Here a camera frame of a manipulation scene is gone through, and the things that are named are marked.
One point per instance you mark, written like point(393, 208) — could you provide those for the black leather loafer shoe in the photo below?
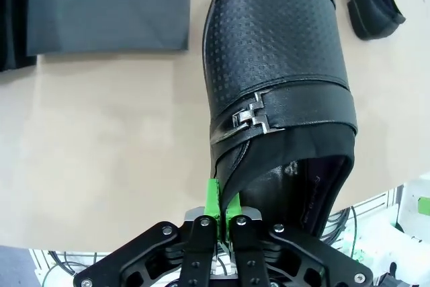
point(268, 48)
point(373, 4)

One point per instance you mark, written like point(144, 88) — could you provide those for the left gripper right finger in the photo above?
point(234, 213)

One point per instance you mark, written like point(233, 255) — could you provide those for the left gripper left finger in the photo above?
point(212, 199)

